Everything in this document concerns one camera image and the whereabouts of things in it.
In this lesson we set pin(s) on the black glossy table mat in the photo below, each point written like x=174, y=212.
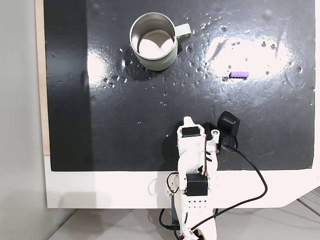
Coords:
x=125, y=120

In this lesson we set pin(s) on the grey-green steel-lined mug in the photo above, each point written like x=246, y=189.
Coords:
x=155, y=63

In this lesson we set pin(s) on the purple ribbed pen grip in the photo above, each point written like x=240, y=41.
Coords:
x=239, y=74

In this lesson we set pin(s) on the light wooden board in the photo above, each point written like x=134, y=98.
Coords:
x=41, y=75

